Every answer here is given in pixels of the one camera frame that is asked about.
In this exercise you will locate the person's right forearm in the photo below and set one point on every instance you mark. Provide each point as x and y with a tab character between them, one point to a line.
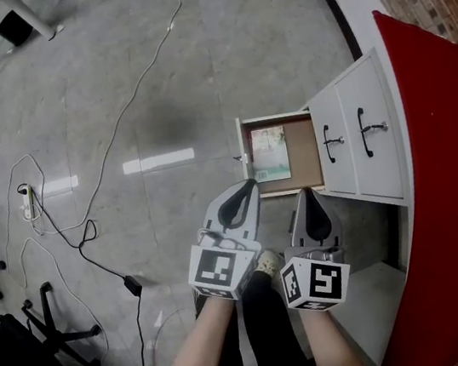
332	346

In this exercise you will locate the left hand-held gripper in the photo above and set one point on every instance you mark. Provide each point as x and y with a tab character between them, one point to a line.
217	270

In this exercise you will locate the white cabinet with red top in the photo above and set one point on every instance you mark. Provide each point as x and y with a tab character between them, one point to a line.
442	144

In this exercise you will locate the black power adapter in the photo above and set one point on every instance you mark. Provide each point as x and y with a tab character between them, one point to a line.
132	285

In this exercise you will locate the white drawer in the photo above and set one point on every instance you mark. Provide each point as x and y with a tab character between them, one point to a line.
341	173
302	153
384	170

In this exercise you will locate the person's left forearm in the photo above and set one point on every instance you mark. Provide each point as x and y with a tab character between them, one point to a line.
196	355

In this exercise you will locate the white bottom drawer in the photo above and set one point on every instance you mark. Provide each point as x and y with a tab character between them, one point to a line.
302	153

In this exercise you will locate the black waste bin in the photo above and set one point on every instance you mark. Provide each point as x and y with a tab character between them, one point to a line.
15	28

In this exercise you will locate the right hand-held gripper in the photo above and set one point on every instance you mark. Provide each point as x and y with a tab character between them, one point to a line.
322	283

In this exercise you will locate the white top drawer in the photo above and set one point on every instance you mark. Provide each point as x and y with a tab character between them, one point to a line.
384	170

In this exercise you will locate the person's right shoe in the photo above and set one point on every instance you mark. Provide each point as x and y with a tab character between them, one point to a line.
269	262

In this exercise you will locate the green photo-cover book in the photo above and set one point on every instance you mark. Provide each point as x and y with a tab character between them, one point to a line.
269	154

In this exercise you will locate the person's black trousers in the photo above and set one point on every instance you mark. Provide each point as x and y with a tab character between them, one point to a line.
270	335

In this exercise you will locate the white power strip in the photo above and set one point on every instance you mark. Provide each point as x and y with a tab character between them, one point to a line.
29	203

